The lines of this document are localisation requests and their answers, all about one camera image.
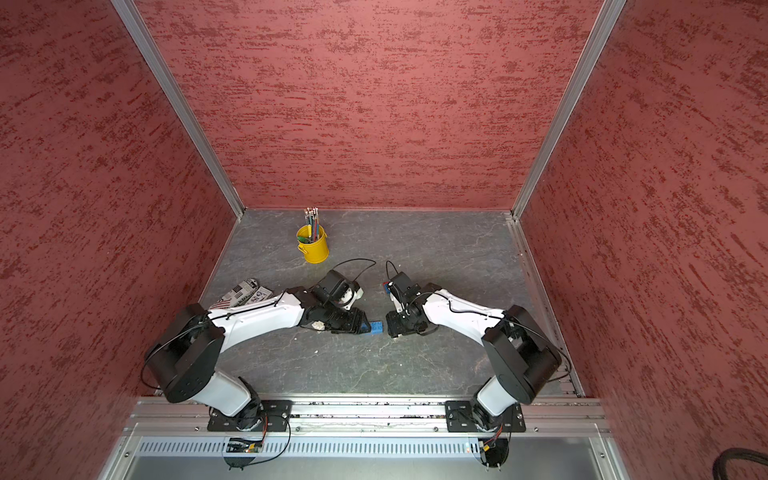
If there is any flag patterned pouch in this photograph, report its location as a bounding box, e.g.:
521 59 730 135
209 278 273 310

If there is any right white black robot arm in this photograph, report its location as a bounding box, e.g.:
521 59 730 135
385 281 563 431

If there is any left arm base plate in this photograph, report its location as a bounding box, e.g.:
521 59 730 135
207 400 293 434

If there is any coloured pencils bundle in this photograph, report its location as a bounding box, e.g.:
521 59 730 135
303 207 320 244

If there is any black cable bottom right corner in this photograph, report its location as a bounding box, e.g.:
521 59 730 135
711 446 768 480

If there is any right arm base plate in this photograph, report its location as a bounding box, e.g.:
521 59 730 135
444 400 526 434

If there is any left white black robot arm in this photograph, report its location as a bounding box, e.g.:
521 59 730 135
142 282 370 430

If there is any yellow pencil cup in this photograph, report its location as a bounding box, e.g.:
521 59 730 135
296 225 330 264

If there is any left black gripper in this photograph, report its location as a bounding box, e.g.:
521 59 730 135
321 300 372 336

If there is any aluminium front rail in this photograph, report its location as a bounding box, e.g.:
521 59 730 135
121 394 613 438

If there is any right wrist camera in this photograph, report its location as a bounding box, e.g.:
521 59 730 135
386 272 421 312

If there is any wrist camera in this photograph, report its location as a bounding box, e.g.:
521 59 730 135
386 272 421 312
310 269 363 310

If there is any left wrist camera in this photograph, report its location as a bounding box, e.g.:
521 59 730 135
310 269 363 310

